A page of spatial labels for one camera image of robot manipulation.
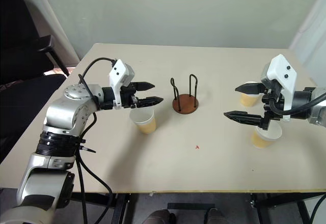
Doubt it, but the yellow white paper cup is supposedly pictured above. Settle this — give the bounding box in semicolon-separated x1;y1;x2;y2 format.
129;106;157;135
250;120;283;149
239;81;263;107

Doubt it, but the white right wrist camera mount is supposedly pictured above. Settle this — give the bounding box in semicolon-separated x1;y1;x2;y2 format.
259;54;298;123

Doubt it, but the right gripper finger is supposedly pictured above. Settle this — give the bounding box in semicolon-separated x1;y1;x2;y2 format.
223;110;263;127
234;81;267;95

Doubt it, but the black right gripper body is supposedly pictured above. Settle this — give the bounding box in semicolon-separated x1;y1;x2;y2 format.
259;82;284;130

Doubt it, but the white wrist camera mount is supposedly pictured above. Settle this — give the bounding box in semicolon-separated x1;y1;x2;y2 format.
259;54;298;123
108;59;136;110

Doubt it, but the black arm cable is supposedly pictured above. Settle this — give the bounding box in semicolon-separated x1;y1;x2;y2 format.
75;57;120;224
268;95;326;116

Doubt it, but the black chair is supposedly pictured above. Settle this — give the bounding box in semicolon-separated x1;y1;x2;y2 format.
0;0;70;163

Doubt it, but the black cable tie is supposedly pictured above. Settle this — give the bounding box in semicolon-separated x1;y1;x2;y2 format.
75;137;97;154

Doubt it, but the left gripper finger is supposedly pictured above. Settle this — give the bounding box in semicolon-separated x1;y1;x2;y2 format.
132;96;165;108
134;81;155;92

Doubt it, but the black metal table frame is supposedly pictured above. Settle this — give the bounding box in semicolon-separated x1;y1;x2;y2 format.
70;192;326;224

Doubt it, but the dark rounded shape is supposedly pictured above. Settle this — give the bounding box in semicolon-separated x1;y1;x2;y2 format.
205;207;230;224
142;208;177;224

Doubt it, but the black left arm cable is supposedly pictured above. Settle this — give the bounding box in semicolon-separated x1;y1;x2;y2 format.
75;57;120;224

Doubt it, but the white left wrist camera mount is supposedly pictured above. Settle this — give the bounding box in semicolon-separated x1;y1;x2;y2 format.
108;59;136;110

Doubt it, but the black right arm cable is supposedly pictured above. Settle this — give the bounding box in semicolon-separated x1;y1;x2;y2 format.
268;95;326;116

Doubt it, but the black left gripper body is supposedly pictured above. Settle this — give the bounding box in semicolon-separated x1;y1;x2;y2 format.
119;82;140;109

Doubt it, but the brown round wire rack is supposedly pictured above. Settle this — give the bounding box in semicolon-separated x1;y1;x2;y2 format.
169;73;200;115

